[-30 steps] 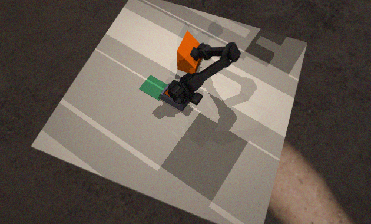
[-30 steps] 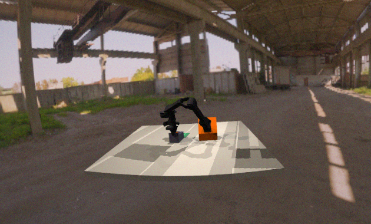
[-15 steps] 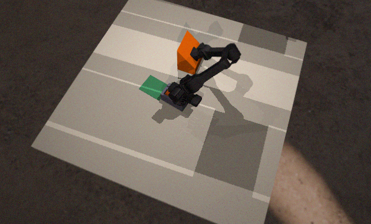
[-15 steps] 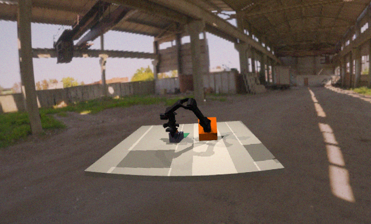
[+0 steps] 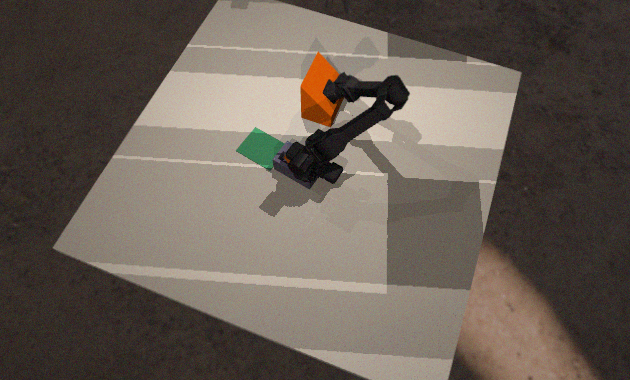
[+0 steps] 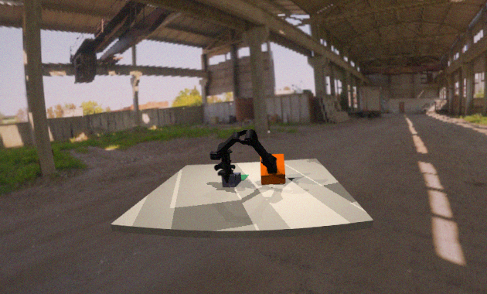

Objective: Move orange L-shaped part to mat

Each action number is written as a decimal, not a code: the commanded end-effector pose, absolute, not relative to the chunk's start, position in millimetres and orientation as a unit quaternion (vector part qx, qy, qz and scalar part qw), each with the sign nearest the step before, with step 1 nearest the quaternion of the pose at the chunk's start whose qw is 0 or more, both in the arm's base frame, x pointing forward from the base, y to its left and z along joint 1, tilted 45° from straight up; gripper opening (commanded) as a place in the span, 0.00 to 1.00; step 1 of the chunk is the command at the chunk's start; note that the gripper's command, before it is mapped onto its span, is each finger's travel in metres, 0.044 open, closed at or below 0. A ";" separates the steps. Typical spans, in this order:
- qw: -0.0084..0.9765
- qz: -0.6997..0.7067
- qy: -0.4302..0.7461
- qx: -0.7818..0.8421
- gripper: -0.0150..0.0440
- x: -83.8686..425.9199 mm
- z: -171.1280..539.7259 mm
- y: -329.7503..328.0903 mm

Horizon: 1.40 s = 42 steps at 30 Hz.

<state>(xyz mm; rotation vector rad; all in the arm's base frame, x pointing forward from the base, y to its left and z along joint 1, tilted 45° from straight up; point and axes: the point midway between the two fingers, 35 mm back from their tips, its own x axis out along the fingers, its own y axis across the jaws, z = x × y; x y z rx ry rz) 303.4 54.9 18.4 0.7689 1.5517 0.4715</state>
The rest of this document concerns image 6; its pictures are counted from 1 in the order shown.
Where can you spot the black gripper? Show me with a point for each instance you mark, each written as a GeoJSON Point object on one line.
{"type": "Point", "coordinates": [227, 170]}

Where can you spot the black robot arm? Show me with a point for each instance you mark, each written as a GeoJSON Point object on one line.
{"type": "Point", "coordinates": [267, 159]}

